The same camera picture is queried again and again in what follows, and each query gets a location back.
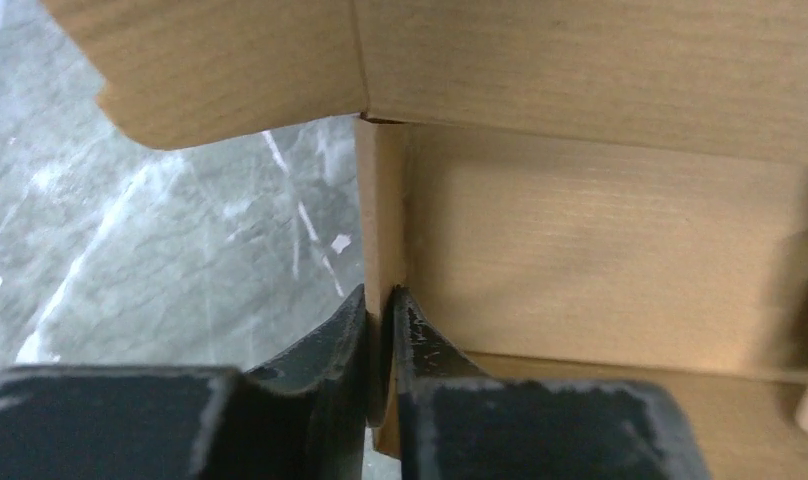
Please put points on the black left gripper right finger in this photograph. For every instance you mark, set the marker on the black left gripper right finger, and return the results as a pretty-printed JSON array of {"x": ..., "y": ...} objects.
[{"x": 458, "y": 422}]

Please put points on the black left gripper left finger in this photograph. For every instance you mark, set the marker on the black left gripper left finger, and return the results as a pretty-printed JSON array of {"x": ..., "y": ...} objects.
[{"x": 300, "y": 415}]

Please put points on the brown cardboard box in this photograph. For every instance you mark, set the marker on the brown cardboard box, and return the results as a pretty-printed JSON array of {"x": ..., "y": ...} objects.
[{"x": 616, "y": 187}]

